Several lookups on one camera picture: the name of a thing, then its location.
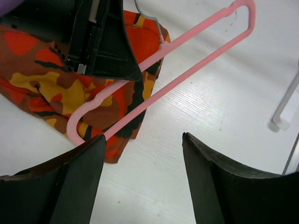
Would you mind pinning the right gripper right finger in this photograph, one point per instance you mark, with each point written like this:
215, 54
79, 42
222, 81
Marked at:
224, 191

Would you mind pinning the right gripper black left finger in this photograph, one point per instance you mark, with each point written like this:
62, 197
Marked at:
59, 191

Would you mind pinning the pink clothes hanger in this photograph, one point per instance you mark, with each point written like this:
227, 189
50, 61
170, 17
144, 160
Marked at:
165, 49

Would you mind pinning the orange camouflage trousers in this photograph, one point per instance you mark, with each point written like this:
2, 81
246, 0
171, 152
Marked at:
33, 78

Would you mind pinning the white clothes rack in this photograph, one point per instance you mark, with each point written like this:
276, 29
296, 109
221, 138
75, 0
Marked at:
282, 119

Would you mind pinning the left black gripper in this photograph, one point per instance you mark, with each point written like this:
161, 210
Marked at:
90, 35

